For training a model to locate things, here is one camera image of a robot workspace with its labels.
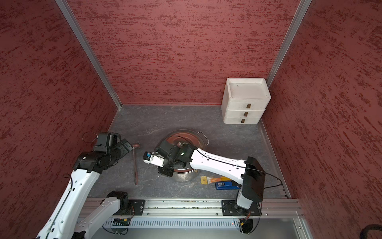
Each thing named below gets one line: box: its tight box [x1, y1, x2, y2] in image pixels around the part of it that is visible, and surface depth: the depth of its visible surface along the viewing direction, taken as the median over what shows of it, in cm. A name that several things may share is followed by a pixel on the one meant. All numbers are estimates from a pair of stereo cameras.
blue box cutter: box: [215, 180, 243, 190], surface depth 81 cm
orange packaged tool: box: [200, 175, 232, 185], surface depth 84 cm
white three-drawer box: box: [220, 77, 272, 125], surface depth 100 cm
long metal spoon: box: [132, 142, 141, 186], surface depth 86 cm
